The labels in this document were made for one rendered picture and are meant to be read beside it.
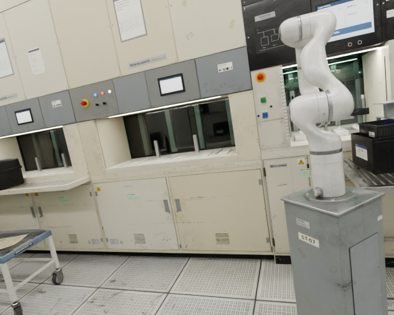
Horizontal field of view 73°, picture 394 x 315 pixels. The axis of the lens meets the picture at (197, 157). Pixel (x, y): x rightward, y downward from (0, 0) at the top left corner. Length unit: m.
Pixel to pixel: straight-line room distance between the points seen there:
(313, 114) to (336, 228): 0.43
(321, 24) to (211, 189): 1.28
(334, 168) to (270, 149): 0.80
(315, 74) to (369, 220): 0.60
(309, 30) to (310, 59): 0.16
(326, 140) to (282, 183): 0.87
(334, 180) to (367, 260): 0.33
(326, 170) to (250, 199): 0.94
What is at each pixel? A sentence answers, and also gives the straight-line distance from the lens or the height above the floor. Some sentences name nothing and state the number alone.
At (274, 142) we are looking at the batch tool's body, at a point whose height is 0.90.
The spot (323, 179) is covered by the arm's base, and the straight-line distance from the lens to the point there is 1.16.
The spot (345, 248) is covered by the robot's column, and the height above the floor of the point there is 0.62.
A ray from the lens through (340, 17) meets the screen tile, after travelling 1.93.
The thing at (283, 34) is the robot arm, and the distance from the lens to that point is 1.33.
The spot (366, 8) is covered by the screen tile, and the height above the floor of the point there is 1.60.
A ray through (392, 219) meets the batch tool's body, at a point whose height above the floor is 0.33.
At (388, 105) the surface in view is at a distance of 1.62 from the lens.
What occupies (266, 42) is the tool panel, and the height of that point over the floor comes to 1.55.
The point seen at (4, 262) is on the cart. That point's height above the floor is 0.42.
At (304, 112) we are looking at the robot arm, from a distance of 1.10.
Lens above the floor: 1.18
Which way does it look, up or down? 9 degrees down
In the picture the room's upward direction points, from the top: 10 degrees counter-clockwise
